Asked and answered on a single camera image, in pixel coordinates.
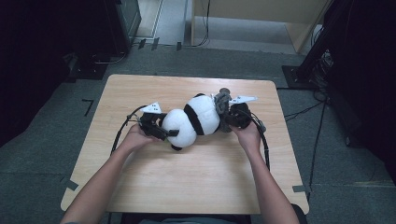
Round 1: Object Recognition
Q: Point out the grey fuzzy cloth garment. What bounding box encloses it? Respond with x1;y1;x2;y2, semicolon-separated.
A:
213;92;233;133

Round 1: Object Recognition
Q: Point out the dark curtain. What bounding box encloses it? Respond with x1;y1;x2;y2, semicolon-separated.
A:
0;0;116;147
323;0;396;178

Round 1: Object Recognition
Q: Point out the black metal stand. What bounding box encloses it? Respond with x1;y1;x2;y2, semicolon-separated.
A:
295;0;353;82

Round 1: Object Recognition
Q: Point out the hand-held gripper cable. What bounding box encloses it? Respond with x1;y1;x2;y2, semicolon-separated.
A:
110;105;149;157
246;108;271;172

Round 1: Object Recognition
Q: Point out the long black floor cable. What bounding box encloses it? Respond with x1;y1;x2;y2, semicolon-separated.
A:
307;102;328;200

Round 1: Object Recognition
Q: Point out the light wooden partition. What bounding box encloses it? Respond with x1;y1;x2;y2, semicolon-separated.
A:
190;0;332;54

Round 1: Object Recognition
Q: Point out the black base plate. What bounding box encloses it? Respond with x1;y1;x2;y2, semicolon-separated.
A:
66;52;108;82
281;64;316;90

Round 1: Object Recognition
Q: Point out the tangled cable bundle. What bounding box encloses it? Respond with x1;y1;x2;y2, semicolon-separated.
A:
311;49;334;104

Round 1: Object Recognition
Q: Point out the person's left hand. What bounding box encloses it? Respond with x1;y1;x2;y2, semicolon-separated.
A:
122;124;163;153

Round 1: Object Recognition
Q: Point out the short black floor cable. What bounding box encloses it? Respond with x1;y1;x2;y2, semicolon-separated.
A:
284;101;326;122

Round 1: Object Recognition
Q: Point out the black floor cable loop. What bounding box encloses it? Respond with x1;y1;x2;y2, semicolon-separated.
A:
92;50;129;65

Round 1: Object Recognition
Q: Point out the person's right hand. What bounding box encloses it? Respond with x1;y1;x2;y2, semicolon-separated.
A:
232;122;262;153

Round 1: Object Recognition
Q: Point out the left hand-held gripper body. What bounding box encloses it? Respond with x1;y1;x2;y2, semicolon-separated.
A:
139;102;163;138

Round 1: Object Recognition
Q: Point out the left hand-held gripper cable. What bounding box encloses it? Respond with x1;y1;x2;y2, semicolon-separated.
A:
110;105;149;157

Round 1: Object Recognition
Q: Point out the dark cabinet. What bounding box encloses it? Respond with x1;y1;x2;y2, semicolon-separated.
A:
106;0;143;55

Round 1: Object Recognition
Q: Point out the hanging black cable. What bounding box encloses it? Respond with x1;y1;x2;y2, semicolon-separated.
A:
191;0;211;48

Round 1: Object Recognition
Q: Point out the panda plush toy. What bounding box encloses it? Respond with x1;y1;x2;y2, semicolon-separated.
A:
161;92;222;152

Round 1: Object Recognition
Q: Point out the right hand-held gripper cable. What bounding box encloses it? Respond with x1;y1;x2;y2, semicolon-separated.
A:
246;108;271;172

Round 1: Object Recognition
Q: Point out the black chair armrest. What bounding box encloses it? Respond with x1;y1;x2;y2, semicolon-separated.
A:
292;203;309;224

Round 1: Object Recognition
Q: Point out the grey tape strip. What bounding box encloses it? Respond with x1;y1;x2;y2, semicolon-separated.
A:
60;176;79;191
291;184;312;194

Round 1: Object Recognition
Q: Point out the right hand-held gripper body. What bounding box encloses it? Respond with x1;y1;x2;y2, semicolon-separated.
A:
228;95;259;129

